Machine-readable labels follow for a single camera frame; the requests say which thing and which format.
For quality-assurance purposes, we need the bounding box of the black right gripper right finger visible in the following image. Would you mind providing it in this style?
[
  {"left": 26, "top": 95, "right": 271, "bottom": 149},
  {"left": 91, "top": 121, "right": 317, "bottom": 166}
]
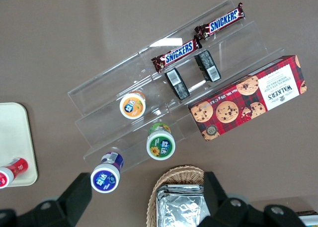
[{"left": 198, "top": 171, "right": 307, "bottom": 227}]

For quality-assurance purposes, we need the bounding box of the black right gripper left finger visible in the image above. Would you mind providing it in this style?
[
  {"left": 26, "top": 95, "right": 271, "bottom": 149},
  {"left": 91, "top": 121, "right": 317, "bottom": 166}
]
[{"left": 0, "top": 172, "right": 93, "bottom": 227}]

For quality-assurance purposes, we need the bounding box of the foil-wrapped sandwich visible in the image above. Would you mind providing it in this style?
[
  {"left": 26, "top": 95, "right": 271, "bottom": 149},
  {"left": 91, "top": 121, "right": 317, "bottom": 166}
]
[{"left": 156, "top": 184, "right": 211, "bottom": 227}]

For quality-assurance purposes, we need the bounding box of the woven wicker basket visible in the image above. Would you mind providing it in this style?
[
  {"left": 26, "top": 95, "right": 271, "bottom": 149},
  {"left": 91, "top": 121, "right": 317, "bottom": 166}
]
[{"left": 146, "top": 165, "right": 206, "bottom": 227}]

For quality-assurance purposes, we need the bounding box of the cream plastic tray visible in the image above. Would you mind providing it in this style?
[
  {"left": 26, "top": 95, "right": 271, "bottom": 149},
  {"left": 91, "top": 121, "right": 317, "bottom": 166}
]
[{"left": 0, "top": 102, "right": 39, "bottom": 187}]

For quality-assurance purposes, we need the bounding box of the purple gum bottle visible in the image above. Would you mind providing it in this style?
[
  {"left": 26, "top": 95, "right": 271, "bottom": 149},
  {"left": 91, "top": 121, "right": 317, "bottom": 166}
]
[{"left": 90, "top": 151, "right": 124, "bottom": 194}]

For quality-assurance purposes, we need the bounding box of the red gum bottle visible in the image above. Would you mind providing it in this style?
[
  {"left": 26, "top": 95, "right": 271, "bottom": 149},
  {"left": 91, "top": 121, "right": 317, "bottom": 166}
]
[{"left": 0, "top": 157, "right": 29, "bottom": 189}]

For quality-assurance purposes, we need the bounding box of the white green printed package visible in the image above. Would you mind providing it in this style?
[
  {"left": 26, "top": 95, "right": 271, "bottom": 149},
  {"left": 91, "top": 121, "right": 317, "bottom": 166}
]
[{"left": 297, "top": 210, "right": 318, "bottom": 227}]

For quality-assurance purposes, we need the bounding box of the green gum bottle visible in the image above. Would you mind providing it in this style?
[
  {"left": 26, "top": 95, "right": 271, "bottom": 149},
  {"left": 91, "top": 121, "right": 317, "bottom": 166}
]
[{"left": 146, "top": 122, "right": 176, "bottom": 161}]

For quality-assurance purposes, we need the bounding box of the red tartan Walkers cookie box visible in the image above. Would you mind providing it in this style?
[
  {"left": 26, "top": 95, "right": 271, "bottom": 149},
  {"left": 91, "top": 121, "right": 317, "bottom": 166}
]
[{"left": 188, "top": 55, "right": 308, "bottom": 142}]

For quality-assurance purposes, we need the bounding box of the orange gum bottle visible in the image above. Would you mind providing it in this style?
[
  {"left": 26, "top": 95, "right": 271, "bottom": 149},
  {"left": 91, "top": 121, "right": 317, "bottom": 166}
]
[{"left": 119, "top": 90, "right": 147, "bottom": 120}]

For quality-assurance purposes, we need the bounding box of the clear acrylic tiered display stand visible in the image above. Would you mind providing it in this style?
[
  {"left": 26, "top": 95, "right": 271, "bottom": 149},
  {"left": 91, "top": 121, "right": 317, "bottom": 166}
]
[{"left": 67, "top": 0, "right": 285, "bottom": 173}]

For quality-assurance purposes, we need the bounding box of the black gum pack with barcode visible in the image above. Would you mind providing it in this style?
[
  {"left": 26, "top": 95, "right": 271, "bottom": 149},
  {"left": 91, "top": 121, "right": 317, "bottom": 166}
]
[
  {"left": 193, "top": 50, "right": 222, "bottom": 83},
  {"left": 164, "top": 68, "right": 191, "bottom": 101}
]

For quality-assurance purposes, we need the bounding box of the Snickers chocolate bar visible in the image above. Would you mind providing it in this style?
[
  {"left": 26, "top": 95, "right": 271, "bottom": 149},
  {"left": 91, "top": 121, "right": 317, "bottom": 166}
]
[
  {"left": 151, "top": 35, "right": 203, "bottom": 74},
  {"left": 193, "top": 2, "right": 246, "bottom": 41}
]

